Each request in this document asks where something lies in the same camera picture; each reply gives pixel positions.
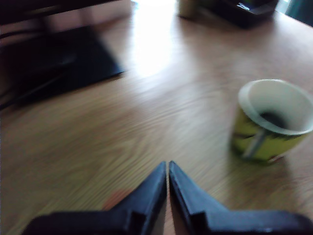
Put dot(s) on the black plant tray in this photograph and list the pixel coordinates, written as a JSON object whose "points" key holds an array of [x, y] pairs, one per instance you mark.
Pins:
{"points": [[247, 13]]}

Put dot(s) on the small beige cup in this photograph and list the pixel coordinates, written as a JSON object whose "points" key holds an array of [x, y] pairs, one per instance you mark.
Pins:
{"points": [[189, 8]]}

